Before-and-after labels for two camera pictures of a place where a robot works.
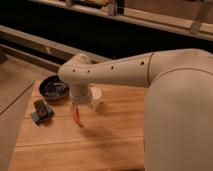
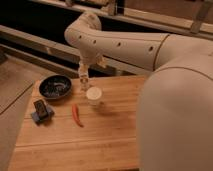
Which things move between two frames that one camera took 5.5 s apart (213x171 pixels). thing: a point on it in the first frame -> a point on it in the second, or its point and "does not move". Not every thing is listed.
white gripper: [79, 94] -> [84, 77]
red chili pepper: [77, 118] does not move
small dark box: [41, 108] does not move
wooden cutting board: [108, 135] does not move
